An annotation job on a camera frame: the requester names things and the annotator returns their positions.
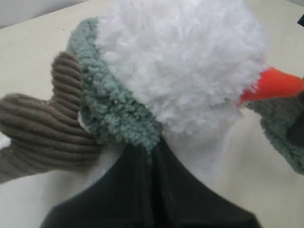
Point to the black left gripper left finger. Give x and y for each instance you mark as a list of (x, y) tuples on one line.
[(120, 199)]

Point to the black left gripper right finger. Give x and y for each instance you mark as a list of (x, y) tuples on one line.
[(179, 200)]

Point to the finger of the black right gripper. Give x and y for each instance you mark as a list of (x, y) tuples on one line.
[(298, 114)]

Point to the green fluffy scarf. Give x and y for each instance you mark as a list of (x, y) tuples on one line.
[(112, 115)]

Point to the white plush snowman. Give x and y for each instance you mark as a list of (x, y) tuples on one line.
[(192, 64)]

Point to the white backdrop curtain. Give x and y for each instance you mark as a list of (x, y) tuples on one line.
[(15, 11)]

